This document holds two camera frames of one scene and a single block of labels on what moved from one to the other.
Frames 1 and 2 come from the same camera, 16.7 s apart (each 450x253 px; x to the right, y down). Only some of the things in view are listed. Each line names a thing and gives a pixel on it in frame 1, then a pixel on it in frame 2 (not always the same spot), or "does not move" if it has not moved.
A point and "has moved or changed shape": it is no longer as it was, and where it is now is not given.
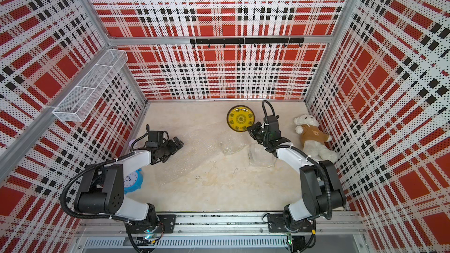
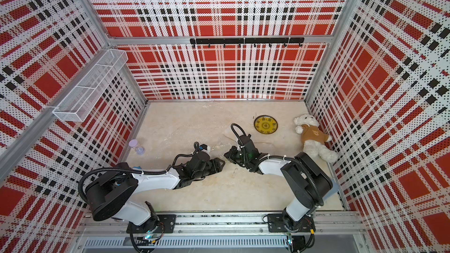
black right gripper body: (258, 133) -> (236, 157)
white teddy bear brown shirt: (313, 139) does not move
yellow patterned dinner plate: (239, 117) has moved or changed shape
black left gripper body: (167, 150) -> (206, 172)
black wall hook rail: (245, 41) does not move
